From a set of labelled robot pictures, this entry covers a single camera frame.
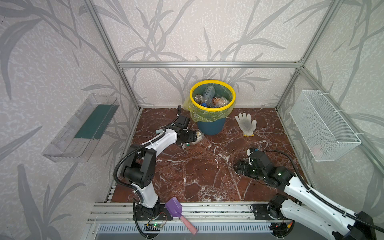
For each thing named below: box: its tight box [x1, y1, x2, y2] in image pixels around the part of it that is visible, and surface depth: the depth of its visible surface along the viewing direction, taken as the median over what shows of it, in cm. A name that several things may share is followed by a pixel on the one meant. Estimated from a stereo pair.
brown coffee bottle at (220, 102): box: [212, 96, 230, 108], surface depth 87 cm
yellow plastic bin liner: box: [183, 96, 236, 122], surface depth 86 cm
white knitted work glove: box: [235, 112, 257, 137], surface depth 113 cm
